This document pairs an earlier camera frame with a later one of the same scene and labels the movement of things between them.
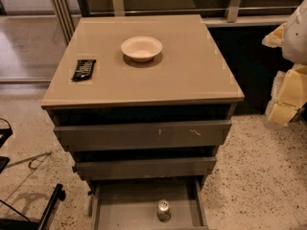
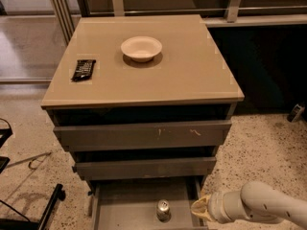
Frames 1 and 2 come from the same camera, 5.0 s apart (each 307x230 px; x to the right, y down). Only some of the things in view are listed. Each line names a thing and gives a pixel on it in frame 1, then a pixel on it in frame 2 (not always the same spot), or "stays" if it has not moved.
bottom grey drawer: x=131 y=204 stays
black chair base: x=25 y=223 stays
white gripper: x=295 y=37 → x=216 y=206
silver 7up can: x=163 y=211 stays
